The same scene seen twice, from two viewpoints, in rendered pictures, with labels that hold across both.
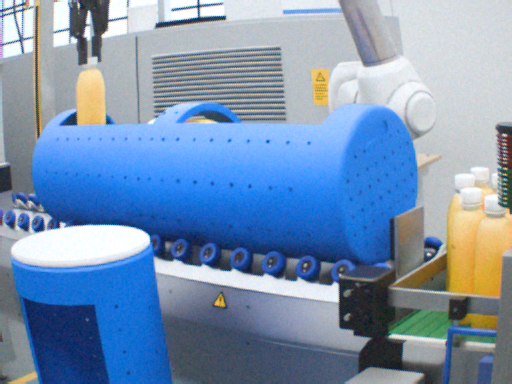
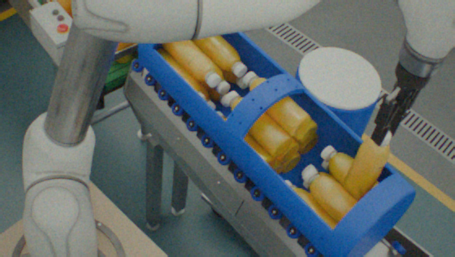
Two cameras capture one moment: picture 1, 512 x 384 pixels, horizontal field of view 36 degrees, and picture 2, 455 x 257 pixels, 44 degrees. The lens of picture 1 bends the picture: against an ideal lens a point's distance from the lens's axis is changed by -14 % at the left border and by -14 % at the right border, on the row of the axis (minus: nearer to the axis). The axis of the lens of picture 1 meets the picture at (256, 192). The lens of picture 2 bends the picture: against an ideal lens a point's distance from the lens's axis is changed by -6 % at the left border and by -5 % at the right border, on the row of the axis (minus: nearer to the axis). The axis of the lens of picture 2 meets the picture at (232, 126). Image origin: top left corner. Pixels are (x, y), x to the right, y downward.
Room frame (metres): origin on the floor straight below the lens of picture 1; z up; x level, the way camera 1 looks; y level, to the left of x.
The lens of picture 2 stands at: (2.85, 0.07, 2.31)
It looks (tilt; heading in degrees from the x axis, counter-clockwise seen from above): 49 degrees down; 182
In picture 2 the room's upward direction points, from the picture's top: 11 degrees clockwise
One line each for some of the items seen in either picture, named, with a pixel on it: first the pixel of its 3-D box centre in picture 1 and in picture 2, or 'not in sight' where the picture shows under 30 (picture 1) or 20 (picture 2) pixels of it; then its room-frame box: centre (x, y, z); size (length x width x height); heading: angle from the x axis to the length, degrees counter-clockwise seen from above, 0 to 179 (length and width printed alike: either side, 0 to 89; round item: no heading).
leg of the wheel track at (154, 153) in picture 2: not in sight; (153, 187); (1.55, -0.25, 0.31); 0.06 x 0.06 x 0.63; 50
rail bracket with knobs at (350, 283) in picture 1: (369, 302); not in sight; (1.27, -0.16, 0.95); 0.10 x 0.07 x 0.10; 140
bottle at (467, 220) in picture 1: (470, 261); not in sight; (1.25, -0.34, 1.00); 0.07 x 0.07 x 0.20
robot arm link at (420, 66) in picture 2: not in sight; (422, 54); (1.96, 0.37, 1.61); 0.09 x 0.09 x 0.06
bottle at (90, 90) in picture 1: (90, 105); (368, 163); (1.96, 0.37, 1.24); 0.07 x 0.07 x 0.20
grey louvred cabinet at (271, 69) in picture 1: (176, 178); not in sight; (4.02, 0.36, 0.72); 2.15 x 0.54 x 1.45; 58
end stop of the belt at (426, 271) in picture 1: (442, 261); (150, 41); (1.40, -0.32, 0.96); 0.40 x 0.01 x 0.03; 140
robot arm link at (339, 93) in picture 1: (359, 100); (59, 228); (2.28, -0.29, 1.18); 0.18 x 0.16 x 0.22; 24
